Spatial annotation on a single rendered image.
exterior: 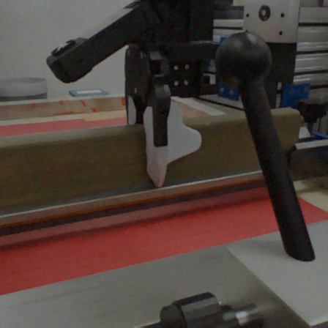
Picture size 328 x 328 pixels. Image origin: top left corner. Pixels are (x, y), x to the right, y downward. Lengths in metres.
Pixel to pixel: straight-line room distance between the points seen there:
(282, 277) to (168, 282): 0.07
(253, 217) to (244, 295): 0.31
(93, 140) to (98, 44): 0.09
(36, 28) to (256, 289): 3.99
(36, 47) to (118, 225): 3.70
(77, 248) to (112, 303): 0.22
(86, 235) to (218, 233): 0.14
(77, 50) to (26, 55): 3.72
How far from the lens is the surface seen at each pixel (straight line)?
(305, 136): 0.61
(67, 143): 0.42
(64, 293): 0.23
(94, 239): 0.44
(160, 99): 0.40
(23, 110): 1.00
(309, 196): 0.57
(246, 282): 0.18
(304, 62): 0.99
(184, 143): 0.44
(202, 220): 0.48
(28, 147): 0.41
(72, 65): 0.40
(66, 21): 4.16
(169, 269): 0.24
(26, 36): 4.11
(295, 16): 0.95
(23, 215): 0.42
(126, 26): 0.41
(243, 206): 0.52
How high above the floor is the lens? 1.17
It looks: 19 degrees down
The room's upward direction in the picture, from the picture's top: straight up
